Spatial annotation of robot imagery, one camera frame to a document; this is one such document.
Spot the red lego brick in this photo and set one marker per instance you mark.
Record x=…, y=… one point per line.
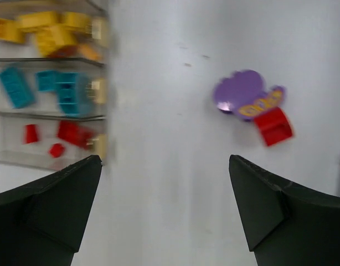
x=74, y=133

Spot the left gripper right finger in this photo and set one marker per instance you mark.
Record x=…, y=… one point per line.
x=285, y=223

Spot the red purple lego stack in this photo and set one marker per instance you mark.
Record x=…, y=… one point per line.
x=264, y=110

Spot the teal lego brick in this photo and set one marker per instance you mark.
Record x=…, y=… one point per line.
x=16, y=87

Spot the small red lego piece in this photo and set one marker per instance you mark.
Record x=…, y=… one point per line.
x=31, y=134

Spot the teal lego block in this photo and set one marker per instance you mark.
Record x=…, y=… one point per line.
x=70, y=89

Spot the purple flower lego piece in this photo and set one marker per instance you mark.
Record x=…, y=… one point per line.
x=231, y=92

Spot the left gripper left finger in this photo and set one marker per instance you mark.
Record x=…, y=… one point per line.
x=43, y=222

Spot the yellow lego stack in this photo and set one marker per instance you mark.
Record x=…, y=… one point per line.
x=64, y=35

